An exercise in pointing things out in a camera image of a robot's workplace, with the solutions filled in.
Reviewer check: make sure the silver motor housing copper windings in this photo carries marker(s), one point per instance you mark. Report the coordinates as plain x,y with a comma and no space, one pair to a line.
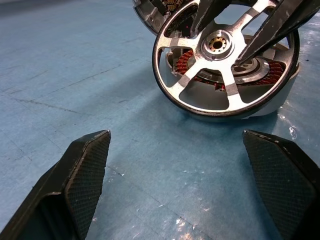
285,97

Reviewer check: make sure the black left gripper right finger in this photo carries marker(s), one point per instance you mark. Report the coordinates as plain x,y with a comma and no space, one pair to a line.
285,185

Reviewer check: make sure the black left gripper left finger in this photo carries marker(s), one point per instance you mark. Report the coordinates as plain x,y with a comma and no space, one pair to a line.
75,180

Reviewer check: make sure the silver motor cover circuit board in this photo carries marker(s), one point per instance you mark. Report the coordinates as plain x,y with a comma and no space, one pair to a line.
150,20

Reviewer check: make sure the silver spoked rotor ring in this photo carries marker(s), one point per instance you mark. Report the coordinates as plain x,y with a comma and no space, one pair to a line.
207,53

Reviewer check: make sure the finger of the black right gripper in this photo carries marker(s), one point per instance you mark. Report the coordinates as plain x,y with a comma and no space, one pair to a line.
208,12
275,27

